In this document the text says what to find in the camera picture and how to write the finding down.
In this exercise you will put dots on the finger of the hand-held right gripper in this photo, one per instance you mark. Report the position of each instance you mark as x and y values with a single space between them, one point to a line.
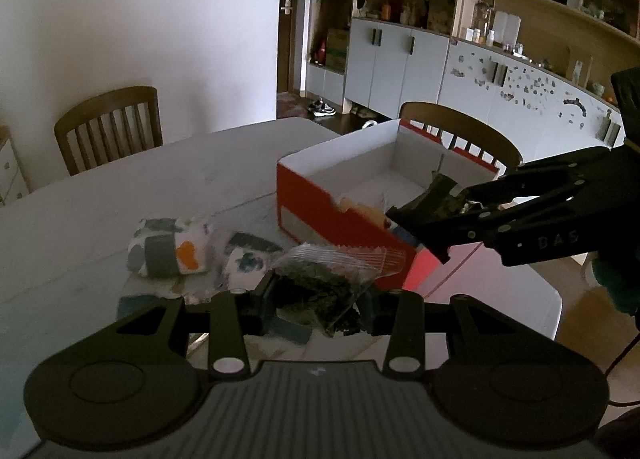
540 176
450 229

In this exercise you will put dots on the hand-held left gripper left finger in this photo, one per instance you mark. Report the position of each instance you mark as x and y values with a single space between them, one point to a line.
260 309

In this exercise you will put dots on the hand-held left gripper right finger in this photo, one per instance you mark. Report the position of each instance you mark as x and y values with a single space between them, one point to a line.
375 311

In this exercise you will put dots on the dark green packet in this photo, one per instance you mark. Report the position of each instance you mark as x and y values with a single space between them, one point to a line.
435 195

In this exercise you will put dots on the clear bag of dried leaves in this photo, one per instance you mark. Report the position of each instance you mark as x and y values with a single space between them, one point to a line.
315 289

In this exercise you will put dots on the orange snack packet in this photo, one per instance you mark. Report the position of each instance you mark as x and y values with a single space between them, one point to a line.
372 214

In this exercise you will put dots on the red cardboard box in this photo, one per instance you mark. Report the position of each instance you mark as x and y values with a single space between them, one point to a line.
310 204

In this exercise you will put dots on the grey marble desktop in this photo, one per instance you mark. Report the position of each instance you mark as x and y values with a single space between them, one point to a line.
150 179

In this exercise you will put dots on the person's right hand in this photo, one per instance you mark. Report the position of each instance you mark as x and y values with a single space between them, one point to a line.
622 284

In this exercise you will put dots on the curved white shelf unit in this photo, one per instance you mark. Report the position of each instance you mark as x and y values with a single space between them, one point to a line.
540 89

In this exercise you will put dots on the wooden slat-back chair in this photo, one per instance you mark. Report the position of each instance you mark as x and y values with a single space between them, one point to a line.
100 101
465 116

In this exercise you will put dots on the white slipper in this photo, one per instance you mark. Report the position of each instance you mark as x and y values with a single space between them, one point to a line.
370 124

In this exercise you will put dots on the glass dome jar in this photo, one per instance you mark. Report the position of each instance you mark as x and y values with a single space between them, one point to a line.
482 19

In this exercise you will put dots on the pair of sneakers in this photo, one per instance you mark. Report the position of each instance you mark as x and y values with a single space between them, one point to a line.
322 109

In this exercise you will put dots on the green cardboard carton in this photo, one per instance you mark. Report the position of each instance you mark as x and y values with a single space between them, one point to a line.
337 49

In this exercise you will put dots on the dark wooden door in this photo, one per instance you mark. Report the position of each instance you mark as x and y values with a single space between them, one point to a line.
295 49

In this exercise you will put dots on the silver door lock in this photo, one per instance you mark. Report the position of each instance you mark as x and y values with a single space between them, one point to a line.
287 1

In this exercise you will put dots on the white sideboard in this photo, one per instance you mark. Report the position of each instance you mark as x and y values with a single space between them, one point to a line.
10 174

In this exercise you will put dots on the white wall cabinet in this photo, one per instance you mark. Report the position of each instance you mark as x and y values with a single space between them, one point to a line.
395 54

